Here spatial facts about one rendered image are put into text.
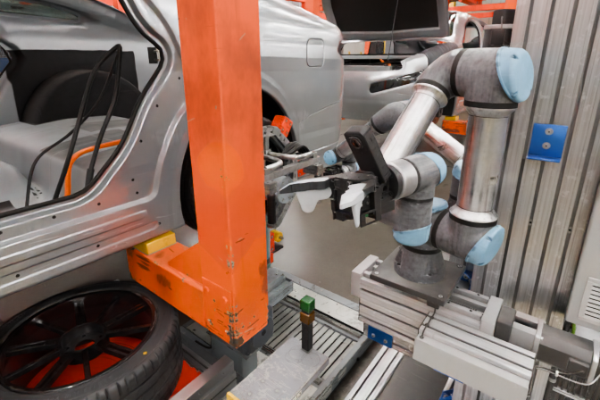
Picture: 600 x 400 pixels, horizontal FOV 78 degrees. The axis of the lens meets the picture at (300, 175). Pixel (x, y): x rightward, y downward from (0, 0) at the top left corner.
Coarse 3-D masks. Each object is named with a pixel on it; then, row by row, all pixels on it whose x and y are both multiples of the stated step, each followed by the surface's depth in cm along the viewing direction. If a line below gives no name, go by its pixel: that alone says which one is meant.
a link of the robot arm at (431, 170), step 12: (408, 156) 74; (420, 156) 74; (432, 156) 75; (420, 168) 71; (432, 168) 73; (444, 168) 75; (420, 180) 70; (432, 180) 73; (420, 192) 73; (432, 192) 74
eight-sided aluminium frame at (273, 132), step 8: (264, 128) 180; (272, 128) 178; (264, 136) 175; (272, 136) 186; (280, 136) 184; (280, 144) 192; (296, 152) 197; (288, 160) 200; (296, 160) 198; (288, 176) 202; (296, 176) 201; (280, 208) 198; (280, 216) 196
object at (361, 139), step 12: (348, 132) 63; (360, 132) 61; (372, 132) 62; (348, 144) 65; (360, 144) 62; (372, 144) 62; (360, 156) 65; (372, 156) 63; (360, 168) 67; (372, 168) 65; (384, 168) 65; (384, 180) 65
